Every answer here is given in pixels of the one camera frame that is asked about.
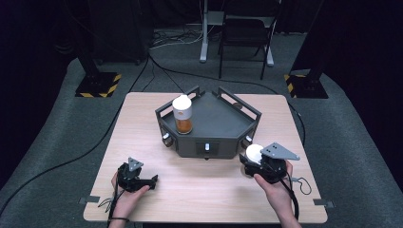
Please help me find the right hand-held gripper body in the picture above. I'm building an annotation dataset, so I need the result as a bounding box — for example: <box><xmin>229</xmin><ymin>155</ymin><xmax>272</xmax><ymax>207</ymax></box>
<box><xmin>253</xmin><ymin>142</ymin><xmax>300</xmax><ymax>185</ymax></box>

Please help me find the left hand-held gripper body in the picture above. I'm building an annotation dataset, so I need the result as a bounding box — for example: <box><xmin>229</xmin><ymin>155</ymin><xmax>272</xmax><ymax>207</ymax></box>
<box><xmin>116</xmin><ymin>157</ymin><xmax>147</xmax><ymax>193</ymax></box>

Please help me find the dark grey corner rack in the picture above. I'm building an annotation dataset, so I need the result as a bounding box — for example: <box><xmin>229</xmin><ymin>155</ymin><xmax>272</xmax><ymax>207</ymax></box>
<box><xmin>154</xmin><ymin>85</ymin><xmax>262</xmax><ymax>161</ymax></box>

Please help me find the orange spice bottle white lid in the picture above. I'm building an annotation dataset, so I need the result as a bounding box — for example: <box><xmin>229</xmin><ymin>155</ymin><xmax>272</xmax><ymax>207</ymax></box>
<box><xmin>171</xmin><ymin>94</ymin><xmax>194</xmax><ymax>136</ymax></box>

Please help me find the person's left hand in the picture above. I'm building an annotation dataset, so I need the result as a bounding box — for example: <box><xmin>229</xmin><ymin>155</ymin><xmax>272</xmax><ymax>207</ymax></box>
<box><xmin>110</xmin><ymin>172</ymin><xmax>151</xmax><ymax>220</ymax></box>

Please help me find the person's right hand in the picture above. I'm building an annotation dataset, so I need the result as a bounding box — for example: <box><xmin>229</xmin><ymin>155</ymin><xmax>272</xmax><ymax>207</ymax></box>
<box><xmin>253</xmin><ymin>160</ymin><xmax>295</xmax><ymax>216</ymax></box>

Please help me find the grey tape piece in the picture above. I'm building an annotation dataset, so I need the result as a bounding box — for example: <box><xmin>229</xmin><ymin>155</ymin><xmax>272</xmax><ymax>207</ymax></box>
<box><xmin>78</xmin><ymin>196</ymin><xmax>101</xmax><ymax>205</ymax></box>
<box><xmin>313</xmin><ymin>198</ymin><xmax>335</xmax><ymax>209</ymax></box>

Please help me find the black stand with striped base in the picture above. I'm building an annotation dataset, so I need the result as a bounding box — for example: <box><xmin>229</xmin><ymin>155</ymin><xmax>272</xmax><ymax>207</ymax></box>
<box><xmin>283</xmin><ymin>0</ymin><xmax>330</xmax><ymax>100</ymax></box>
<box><xmin>74</xmin><ymin>29</ymin><xmax>123</xmax><ymax>99</ymax></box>

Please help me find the black folding chair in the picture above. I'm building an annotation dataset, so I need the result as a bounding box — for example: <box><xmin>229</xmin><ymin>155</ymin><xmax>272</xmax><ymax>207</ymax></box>
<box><xmin>217</xmin><ymin>10</ymin><xmax>276</xmax><ymax>81</ymax></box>

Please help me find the dark cabinet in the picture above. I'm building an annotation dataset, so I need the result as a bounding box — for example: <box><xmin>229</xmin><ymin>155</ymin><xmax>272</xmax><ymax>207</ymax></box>
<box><xmin>86</xmin><ymin>0</ymin><xmax>151</xmax><ymax>67</ymax></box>

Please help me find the left hand-held gripper cable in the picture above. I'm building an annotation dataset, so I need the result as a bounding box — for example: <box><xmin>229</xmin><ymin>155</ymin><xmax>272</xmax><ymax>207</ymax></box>
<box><xmin>97</xmin><ymin>181</ymin><xmax>125</xmax><ymax>228</ymax></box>

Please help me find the hand-held gripper cable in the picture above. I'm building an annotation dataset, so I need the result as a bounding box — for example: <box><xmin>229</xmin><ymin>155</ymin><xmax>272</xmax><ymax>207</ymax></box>
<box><xmin>278</xmin><ymin>161</ymin><xmax>314</xmax><ymax>221</ymax></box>
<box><xmin>97</xmin><ymin>181</ymin><xmax>125</xmax><ymax>228</ymax></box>

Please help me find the right hand-held gripper cable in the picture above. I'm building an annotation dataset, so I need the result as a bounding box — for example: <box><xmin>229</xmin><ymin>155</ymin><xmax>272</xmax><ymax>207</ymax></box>
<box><xmin>278</xmin><ymin>161</ymin><xmax>314</xmax><ymax>221</ymax></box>

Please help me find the white desk frame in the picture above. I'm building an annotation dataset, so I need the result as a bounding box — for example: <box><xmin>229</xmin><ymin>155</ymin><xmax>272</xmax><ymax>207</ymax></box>
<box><xmin>199</xmin><ymin>0</ymin><xmax>276</xmax><ymax>67</ymax></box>

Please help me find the bundle of white floor cables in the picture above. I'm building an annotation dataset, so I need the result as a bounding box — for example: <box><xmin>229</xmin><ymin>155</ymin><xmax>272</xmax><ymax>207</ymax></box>
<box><xmin>150</xmin><ymin>28</ymin><xmax>204</xmax><ymax>50</ymax></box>

